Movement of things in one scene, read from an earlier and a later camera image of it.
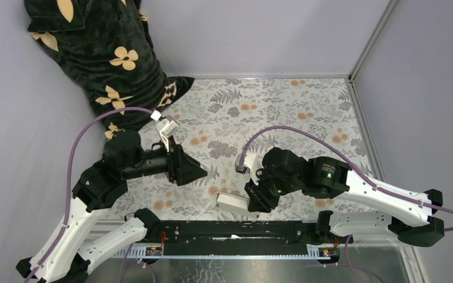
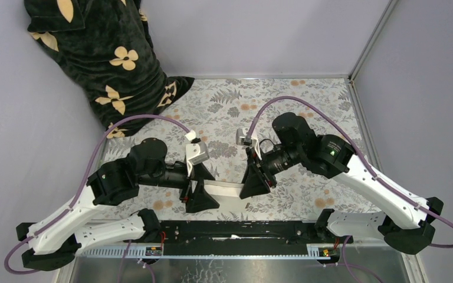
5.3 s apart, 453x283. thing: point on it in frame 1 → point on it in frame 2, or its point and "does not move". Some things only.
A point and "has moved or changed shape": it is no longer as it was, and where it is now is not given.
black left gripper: (181, 168) → (199, 200)
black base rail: (235, 234) does not move
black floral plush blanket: (106, 48) does not move
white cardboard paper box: (232, 202) has moved or changed shape
